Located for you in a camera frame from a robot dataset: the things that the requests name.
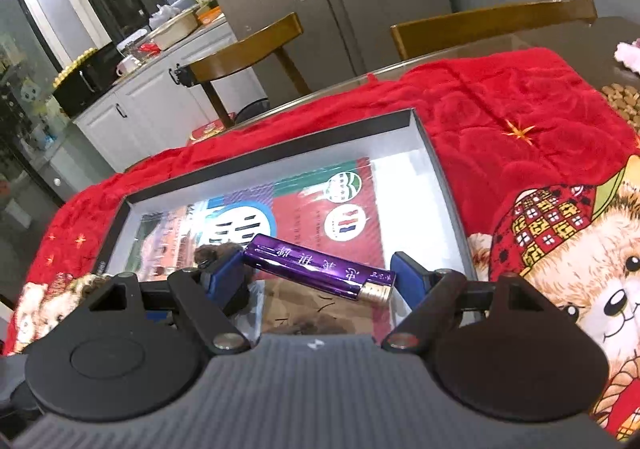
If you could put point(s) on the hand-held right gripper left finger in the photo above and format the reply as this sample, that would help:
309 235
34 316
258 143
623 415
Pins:
225 279

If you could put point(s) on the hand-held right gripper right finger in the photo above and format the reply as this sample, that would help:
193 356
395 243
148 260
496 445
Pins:
407 269

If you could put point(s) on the black box white interior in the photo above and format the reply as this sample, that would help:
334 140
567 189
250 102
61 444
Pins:
400 199

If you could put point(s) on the purple lighter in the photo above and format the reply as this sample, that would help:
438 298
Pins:
310 264

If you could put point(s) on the blue circle printed card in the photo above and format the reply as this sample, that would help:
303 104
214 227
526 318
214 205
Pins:
235 224

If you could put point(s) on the building picture card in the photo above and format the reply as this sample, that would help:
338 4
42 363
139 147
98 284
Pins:
170 239

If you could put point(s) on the red green printed card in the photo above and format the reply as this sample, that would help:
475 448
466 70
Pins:
300 209

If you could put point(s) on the red tin box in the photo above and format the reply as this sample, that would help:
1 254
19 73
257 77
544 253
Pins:
210 129

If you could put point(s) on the white kitchen cabinet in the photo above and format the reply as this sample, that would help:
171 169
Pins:
145 114

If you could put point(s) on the red bear printed blanket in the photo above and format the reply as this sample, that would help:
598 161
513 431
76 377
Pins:
475 94

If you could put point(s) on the white mug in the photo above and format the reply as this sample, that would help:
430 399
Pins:
127 66

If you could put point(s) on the wooden chair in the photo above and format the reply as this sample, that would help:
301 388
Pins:
475 26
250 46

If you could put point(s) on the black microwave oven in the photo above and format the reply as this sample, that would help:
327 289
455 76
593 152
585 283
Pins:
85 81

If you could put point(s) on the woven tray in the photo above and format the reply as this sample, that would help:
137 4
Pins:
172 31

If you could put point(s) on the orange item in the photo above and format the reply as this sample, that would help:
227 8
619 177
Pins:
210 16

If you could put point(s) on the row of yellow balls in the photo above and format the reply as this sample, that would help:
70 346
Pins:
75 63

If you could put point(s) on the glass door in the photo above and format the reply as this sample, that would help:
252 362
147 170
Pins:
25 104

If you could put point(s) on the pile of brown nuts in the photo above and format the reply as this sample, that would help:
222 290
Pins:
625 101

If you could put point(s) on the pink white cloth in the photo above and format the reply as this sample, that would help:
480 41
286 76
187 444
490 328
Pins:
629 54

